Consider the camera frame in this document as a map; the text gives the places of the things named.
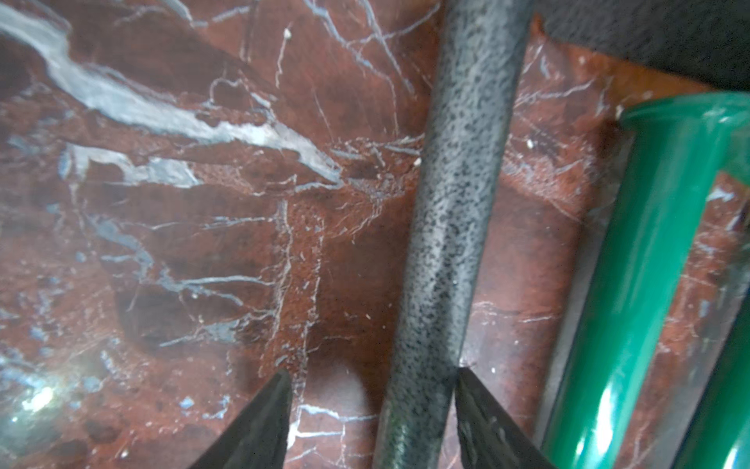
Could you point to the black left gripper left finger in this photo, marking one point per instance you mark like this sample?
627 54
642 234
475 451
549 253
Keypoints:
258 437

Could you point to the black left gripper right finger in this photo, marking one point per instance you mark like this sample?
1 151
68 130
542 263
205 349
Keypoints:
488 436

